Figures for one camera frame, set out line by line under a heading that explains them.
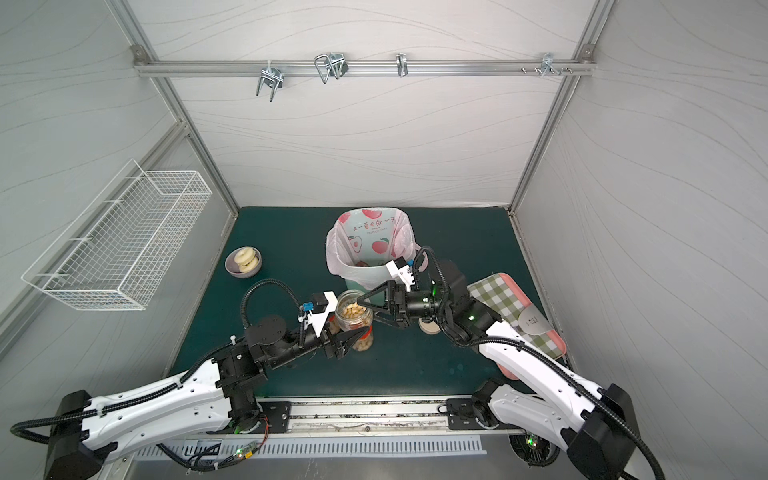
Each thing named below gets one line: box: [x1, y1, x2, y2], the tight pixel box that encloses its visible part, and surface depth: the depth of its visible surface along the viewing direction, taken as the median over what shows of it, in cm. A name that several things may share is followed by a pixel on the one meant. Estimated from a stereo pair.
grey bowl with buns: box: [224, 246, 263, 279], surface depth 100 cm
